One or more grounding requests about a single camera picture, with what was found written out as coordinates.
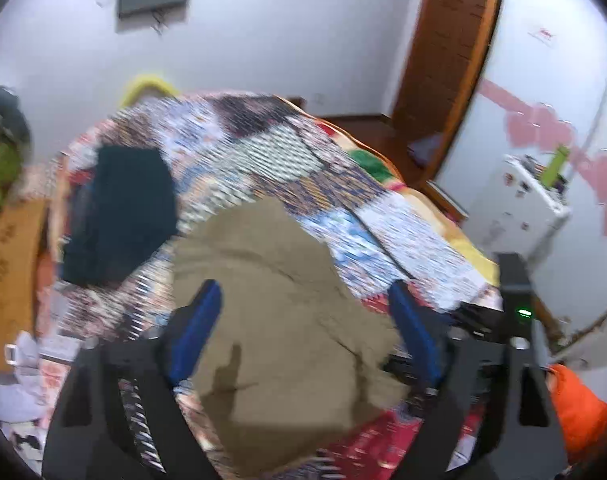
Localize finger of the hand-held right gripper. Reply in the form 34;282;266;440
381;352;419;386

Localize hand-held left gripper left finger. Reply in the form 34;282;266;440
41;280;224;480

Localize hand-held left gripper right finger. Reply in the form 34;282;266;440
386;280;569;480

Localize khaki pants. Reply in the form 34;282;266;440
171;197;419;478

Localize dark navy pants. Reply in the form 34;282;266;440
61;146;179;288

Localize white bedside cabinet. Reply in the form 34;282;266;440
463;155;571;261

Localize green bottle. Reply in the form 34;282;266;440
541;145;570;187

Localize pile of white papers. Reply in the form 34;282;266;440
0;335;79;461

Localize patchwork printed blanket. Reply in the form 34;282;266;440
34;91;501;480

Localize wooden lap table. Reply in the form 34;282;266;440
0;200;49;374

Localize brown wooden door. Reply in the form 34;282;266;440
391;0;507;181

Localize yellow curved tube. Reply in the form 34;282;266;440
120;74;180;109

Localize grey neck pillow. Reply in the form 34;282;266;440
0;86;32;147

